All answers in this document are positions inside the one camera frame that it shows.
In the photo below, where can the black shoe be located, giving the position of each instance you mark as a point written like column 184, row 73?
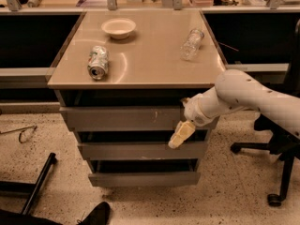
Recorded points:
column 98, row 216

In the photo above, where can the grey drawer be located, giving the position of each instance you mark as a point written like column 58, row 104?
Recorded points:
column 140, row 150
column 144, row 179
column 124, row 118

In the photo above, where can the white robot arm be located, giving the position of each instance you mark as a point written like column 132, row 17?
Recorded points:
column 234, row 90

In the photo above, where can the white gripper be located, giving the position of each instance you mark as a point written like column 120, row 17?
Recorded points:
column 194, row 112

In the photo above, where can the white bowl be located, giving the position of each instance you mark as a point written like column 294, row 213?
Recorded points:
column 119, row 28

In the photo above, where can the crushed green soda can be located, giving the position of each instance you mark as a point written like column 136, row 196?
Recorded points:
column 98, row 63

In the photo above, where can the black metal stand base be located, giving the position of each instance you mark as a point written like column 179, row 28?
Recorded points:
column 29, row 190

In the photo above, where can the black office chair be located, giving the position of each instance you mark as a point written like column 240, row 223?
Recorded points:
column 282, row 143

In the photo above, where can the grey drawer cabinet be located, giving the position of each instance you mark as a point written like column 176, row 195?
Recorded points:
column 145, row 69

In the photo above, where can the metal hook on floor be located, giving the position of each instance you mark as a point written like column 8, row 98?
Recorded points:
column 25, row 134

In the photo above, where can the grey bottom drawer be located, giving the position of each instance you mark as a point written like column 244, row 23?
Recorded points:
column 144, row 179

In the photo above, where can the grey middle drawer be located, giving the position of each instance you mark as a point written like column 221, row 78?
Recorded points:
column 140, row 150

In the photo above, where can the clear plastic bottle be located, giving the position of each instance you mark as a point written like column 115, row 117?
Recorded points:
column 192, row 44

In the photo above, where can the grey top drawer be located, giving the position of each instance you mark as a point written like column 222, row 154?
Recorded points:
column 124, row 118

